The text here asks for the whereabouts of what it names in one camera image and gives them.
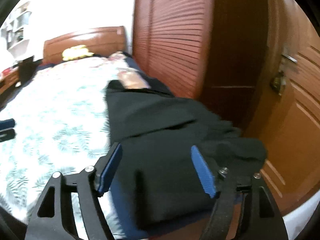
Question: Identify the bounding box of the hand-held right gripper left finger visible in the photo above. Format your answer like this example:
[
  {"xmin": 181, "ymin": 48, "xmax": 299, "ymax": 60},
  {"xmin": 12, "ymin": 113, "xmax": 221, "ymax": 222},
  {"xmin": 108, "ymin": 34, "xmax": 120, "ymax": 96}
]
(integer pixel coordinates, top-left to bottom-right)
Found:
[{"xmin": 25, "ymin": 142, "xmax": 123, "ymax": 240}]

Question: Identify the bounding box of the wooden door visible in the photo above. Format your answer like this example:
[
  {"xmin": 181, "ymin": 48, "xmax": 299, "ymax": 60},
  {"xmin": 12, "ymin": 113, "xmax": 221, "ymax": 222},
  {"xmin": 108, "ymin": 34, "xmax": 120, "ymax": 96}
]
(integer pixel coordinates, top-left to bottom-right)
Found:
[{"xmin": 244, "ymin": 0, "xmax": 320, "ymax": 213}]

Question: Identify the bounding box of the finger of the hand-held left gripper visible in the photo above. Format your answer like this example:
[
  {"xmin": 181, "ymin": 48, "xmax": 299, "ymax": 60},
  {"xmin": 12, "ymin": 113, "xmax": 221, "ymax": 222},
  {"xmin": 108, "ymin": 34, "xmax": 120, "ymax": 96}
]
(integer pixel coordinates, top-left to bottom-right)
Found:
[{"xmin": 0, "ymin": 119, "xmax": 16, "ymax": 143}]

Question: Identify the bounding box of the wooden headboard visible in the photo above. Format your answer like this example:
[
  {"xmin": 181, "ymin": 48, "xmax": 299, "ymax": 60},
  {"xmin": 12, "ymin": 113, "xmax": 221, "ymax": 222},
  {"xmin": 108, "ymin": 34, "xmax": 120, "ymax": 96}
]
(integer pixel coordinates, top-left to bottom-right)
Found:
[{"xmin": 43, "ymin": 26, "xmax": 127, "ymax": 64}]

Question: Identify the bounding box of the wooden louvred wardrobe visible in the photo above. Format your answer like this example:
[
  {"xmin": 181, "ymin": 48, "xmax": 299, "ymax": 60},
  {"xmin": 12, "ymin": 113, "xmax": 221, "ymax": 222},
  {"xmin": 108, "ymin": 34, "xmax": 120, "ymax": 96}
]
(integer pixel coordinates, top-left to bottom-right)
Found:
[{"xmin": 131, "ymin": 0, "xmax": 269, "ymax": 130}]

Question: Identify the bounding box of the brass hanging ornament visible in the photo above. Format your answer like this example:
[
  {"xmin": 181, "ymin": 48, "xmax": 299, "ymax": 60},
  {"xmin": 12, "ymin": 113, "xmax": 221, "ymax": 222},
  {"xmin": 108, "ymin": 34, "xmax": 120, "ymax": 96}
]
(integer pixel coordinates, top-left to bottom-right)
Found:
[{"xmin": 271, "ymin": 71, "xmax": 287, "ymax": 96}]

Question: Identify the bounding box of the metal door handle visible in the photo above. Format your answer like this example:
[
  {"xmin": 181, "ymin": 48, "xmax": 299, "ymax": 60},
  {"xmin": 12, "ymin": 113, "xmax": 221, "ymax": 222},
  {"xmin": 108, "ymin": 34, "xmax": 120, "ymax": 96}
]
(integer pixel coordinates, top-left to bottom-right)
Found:
[{"xmin": 281, "ymin": 45, "xmax": 298, "ymax": 64}]

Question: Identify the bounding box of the blue folded garment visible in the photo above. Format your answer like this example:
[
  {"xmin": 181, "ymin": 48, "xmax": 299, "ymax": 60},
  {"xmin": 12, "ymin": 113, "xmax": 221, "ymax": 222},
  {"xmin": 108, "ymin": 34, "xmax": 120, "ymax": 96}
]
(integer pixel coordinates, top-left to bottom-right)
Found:
[{"xmin": 110, "ymin": 177, "xmax": 247, "ymax": 240}]

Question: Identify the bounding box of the floral quilt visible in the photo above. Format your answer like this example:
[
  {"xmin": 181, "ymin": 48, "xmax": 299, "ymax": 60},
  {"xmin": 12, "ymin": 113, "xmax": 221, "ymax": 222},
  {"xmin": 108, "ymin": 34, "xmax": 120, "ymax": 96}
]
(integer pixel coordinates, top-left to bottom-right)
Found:
[{"xmin": 35, "ymin": 54, "xmax": 151, "ymax": 90}]

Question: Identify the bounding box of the leaf-print blanket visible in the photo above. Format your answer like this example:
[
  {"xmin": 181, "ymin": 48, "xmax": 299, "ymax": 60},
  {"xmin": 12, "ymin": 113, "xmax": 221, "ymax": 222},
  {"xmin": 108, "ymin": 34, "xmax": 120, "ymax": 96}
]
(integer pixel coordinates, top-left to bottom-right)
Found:
[{"xmin": 0, "ymin": 62, "xmax": 125, "ymax": 238}]

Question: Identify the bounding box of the yellow plush toy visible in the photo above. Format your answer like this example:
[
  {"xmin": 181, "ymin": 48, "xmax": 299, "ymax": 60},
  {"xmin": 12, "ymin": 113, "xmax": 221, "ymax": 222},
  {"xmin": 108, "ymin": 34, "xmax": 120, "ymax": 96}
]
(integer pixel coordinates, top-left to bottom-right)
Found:
[{"xmin": 62, "ymin": 45, "xmax": 94, "ymax": 61}]

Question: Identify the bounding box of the black double-breasted coat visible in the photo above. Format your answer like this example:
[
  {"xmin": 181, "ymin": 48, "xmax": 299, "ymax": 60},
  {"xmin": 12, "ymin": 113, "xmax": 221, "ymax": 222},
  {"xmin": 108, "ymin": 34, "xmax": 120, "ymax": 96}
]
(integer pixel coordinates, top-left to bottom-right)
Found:
[{"xmin": 104, "ymin": 79, "xmax": 268, "ymax": 233}]

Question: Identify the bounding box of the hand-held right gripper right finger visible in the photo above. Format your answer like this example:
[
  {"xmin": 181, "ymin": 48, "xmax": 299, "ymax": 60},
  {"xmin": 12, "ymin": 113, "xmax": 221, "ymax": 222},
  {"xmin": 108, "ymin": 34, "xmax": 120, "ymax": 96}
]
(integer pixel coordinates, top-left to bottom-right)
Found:
[{"xmin": 191, "ymin": 145, "xmax": 287, "ymax": 240}]

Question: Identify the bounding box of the dark wooden chair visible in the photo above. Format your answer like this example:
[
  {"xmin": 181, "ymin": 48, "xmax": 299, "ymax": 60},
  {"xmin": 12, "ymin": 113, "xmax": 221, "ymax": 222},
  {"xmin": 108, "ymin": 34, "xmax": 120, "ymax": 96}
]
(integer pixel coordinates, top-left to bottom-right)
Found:
[{"xmin": 19, "ymin": 56, "xmax": 42, "ymax": 86}]

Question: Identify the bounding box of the white wall shelf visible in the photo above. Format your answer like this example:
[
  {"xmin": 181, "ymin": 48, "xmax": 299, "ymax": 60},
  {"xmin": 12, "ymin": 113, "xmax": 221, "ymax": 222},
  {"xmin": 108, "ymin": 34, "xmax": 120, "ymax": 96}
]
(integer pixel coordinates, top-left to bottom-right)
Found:
[{"xmin": 4, "ymin": 2, "xmax": 33, "ymax": 51}]

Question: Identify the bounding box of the wooden desk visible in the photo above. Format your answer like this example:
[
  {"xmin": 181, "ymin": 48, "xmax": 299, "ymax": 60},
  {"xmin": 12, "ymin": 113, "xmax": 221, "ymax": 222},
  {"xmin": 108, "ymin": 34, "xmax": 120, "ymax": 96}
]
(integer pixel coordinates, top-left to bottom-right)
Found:
[{"xmin": 0, "ymin": 67, "xmax": 21, "ymax": 96}]

